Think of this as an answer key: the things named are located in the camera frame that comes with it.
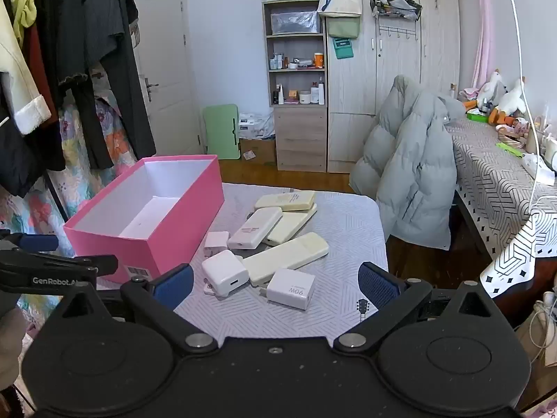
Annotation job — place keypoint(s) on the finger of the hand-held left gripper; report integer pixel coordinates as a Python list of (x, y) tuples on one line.
[(39, 243), (65, 268)]

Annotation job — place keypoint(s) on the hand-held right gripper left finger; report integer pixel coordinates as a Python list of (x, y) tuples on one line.
[(174, 286)]

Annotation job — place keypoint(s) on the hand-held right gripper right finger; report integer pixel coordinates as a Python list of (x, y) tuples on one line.
[(378, 288)]

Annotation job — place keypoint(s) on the large rounded white charger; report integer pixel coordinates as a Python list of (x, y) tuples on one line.
[(225, 272)]

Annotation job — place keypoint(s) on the pink cardboard box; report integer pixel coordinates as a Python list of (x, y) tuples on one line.
[(174, 226)]

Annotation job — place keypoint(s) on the small white charger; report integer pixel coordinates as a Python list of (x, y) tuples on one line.
[(216, 240)]

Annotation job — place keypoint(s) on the boxy white charger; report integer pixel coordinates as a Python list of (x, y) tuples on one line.
[(290, 289)]

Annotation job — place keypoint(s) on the long cream remote control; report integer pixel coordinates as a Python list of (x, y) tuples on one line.
[(285, 256)]

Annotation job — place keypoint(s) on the white remote red label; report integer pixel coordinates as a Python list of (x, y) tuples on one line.
[(254, 227)]

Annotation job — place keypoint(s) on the white guitar print table cover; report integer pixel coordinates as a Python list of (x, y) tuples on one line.
[(339, 235)]

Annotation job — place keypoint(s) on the black jacket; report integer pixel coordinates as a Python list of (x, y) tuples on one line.
[(21, 161)]

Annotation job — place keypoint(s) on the grey puffer jacket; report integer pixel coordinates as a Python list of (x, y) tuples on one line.
[(413, 174)]

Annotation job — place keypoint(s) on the geometric patterned tablecloth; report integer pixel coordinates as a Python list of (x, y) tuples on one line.
[(491, 183)]

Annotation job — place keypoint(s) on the green folding stool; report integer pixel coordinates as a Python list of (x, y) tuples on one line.
[(221, 130)]

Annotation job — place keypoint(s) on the cream coat fleece cuff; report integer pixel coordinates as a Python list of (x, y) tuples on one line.
[(17, 78)]

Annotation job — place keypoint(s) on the wooden shelf unit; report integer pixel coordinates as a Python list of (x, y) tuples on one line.
[(300, 139)]

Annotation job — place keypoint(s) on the white packaging pile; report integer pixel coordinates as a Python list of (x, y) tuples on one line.
[(254, 124)]

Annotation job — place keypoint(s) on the light wooden wardrobe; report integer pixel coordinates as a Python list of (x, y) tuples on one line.
[(391, 87)]

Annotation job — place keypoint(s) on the white cream jar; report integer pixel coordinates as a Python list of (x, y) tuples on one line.
[(305, 97)]

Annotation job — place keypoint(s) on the black hanging garment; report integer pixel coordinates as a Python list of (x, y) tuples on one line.
[(61, 30)]

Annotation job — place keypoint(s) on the dark grey hanging shirt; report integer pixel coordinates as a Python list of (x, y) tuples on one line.
[(113, 39)]

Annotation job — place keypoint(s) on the white goose plush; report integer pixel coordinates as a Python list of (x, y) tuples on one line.
[(513, 98), (494, 89)]

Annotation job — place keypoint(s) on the white door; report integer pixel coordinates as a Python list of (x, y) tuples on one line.
[(169, 52)]

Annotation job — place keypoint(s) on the yellow-green hanging garment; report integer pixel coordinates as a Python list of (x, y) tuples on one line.
[(24, 8)]

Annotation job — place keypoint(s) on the orange jar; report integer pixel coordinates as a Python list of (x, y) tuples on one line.
[(319, 60)]

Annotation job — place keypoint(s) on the teal pouch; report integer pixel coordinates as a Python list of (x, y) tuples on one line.
[(343, 48)]

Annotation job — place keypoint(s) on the green hanging bag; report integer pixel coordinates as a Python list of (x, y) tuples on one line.
[(343, 27)]

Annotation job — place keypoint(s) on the pink curtain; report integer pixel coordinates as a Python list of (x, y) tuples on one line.
[(483, 30)]

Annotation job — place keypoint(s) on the clear plastic bag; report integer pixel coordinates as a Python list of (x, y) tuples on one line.
[(295, 22)]

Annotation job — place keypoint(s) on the over-door hook rack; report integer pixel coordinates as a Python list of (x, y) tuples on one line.
[(396, 8)]

